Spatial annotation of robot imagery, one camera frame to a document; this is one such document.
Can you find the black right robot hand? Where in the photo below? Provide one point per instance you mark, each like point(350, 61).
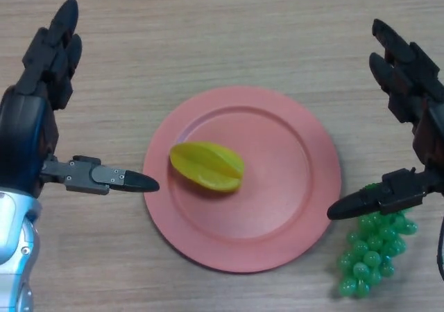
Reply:
point(430, 131)

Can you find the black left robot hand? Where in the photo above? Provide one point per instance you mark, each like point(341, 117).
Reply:
point(24, 135)

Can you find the yellow starfruit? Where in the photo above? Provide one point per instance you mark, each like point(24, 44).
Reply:
point(208, 166)

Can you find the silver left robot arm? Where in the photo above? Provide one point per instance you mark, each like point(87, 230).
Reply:
point(15, 249)

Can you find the pink round plate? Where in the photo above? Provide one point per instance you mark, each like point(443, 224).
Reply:
point(277, 187)

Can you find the green grape bunch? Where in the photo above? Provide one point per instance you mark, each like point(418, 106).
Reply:
point(371, 256)

